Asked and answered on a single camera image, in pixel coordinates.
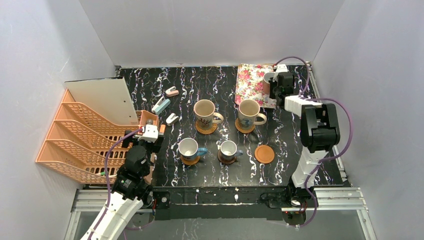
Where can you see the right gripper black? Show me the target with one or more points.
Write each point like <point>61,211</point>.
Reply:
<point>274,87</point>

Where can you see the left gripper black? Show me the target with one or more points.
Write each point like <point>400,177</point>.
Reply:
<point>145,142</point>

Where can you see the floral tray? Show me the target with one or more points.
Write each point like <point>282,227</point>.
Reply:
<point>250,85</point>

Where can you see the tall beige mug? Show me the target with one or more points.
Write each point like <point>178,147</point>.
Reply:
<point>249,115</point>

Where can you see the blue mug white inside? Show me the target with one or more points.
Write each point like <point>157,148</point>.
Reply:
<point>190,150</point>

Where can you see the woven rattan coaster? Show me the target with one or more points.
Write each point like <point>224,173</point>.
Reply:
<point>205,131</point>
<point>241,129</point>

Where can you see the light wooden coaster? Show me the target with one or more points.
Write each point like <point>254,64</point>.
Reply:
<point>264,154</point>
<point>190,162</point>

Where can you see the small grey heart mug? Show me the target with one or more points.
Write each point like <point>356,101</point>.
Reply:
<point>230,150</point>

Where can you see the dark walnut wooden coaster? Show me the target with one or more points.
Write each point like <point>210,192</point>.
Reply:
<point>224,161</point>

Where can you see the pink floral mug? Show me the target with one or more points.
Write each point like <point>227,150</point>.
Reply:
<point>266,86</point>

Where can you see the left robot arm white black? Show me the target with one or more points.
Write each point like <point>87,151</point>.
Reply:
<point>130,189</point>

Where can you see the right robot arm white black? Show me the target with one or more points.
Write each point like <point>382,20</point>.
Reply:
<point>319,132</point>

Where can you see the orange capped glue stick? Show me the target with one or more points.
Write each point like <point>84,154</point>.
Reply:
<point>162,130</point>

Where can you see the blue white stapler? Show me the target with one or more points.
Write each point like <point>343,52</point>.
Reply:
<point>160,105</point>

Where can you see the white folder board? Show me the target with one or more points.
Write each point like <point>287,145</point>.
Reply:
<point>108,97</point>

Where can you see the orange mesh file rack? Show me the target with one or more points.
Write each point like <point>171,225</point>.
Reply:
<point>78,141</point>

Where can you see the pink mini stapler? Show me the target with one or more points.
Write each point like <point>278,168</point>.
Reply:
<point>172,91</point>

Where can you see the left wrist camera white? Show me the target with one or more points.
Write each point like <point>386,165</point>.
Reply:
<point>150,133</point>

